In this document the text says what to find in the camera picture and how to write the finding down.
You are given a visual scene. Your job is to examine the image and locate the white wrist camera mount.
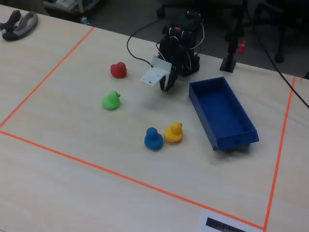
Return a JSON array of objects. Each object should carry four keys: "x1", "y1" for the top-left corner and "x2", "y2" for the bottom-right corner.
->
[{"x1": 140, "y1": 55, "x2": 172, "y2": 87}]

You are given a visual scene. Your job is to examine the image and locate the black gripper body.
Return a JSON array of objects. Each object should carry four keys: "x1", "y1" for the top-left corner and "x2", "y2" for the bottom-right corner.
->
[{"x1": 169, "y1": 52, "x2": 191, "y2": 77}]

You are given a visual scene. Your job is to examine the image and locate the yellow rubber duck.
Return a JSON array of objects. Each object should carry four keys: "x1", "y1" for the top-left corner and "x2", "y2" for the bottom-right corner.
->
[{"x1": 164, "y1": 122, "x2": 183, "y2": 143}]

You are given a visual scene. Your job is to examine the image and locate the blue plastic box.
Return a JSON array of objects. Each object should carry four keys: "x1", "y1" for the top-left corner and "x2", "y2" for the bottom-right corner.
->
[{"x1": 188, "y1": 76, "x2": 260, "y2": 151}]

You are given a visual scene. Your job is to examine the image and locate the white servo wire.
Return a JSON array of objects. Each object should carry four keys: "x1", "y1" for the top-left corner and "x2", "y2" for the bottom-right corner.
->
[{"x1": 192, "y1": 18, "x2": 205, "y2": 50}]

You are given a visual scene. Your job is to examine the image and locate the red rubber duck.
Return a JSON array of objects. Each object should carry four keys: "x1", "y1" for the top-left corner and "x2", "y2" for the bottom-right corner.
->
[{"x1": 110, "y1": 61, "x2": 127, "y2": 79}]

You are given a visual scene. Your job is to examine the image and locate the thick black cable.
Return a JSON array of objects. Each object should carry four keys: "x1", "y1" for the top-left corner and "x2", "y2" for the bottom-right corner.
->
[{"x1": 248, "y1": 0, "x2": 309, "y2": 109}]

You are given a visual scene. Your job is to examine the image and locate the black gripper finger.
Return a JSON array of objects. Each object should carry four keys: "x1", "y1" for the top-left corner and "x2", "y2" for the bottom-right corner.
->
[
  {"x1": 164, "y1": 65, "x2": 179, "y2": 93},
  {"x1": 159, "y1": 74, "x2": 168, "y2": 92}
]

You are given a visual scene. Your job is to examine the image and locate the orange tape line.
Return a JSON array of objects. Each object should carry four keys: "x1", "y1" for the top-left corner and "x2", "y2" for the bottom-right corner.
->
[
  {"x1": 263, "y1": 76, "x2": 297, "y2": 232},
  {"x1": 0, "y1": 130, "x2": 266, "y2": 230},
  {"x1": 0, "y1": 26, "x2": 96, "y2": 128}
]

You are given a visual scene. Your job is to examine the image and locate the black grey hand tool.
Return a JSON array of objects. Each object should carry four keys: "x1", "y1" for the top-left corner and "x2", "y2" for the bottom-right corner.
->
[{"x1": 0, "y1": 10, "x2": 39, "y2": 41}]

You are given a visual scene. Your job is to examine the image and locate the black office chair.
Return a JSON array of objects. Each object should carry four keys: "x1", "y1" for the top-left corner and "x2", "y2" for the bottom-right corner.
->
[{"x1": 251, "y1": 0, "x2": 309, "y2": 64}]

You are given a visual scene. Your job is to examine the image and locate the black camera stand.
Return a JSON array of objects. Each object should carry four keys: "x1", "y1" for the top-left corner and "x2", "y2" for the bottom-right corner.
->
[{"x1": 219, "y1": 0, "x2": 249, "y2": 73}]

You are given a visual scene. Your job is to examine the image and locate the blue rubber duck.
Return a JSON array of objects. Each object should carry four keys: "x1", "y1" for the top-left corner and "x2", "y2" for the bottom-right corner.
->
[{"x1": 144, "y1": 127, "x2": 164, "y2": 150}]

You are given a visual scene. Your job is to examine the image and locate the white printed paper label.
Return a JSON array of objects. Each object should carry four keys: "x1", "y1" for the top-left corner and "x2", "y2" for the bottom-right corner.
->
[{"x1": 197, "y1": 209, "x2": 265, "y2": 232}]

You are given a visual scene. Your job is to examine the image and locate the thin black cable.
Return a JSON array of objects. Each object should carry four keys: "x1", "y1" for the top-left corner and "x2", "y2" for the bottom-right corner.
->
[{"x1": 126, "y1": 18, "x2": 165, "y2": 67}]

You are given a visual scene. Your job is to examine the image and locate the green rubber duck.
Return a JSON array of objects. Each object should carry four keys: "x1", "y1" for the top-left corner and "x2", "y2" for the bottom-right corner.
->
[{"x1": 101, "y1": 90, "x2": 121, "y2": 111}]

